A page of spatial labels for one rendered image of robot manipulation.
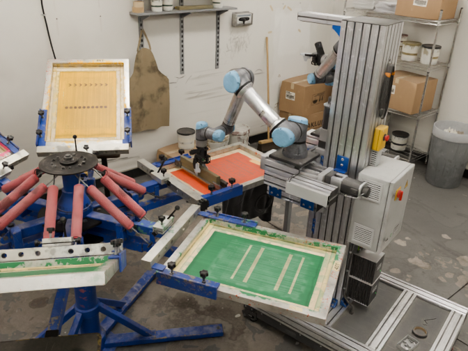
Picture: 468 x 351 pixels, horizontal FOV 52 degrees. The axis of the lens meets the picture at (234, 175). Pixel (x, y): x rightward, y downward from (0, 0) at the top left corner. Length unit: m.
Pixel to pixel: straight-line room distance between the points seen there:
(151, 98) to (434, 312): 3.31
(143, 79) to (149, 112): 0.35
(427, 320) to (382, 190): 1.07
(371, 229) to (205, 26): 3.27
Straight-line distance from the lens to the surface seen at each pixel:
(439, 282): 4.22
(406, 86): 5.74
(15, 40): 4.52
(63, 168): 2.57
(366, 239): 2.94
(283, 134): 2.61
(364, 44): 2.66
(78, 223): 2.39
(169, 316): 3.51
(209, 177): 3.02
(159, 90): 5.15
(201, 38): 5.40
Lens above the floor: 2.37
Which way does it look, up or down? 26 degrees down
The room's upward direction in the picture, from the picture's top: 2 degrees clockwise
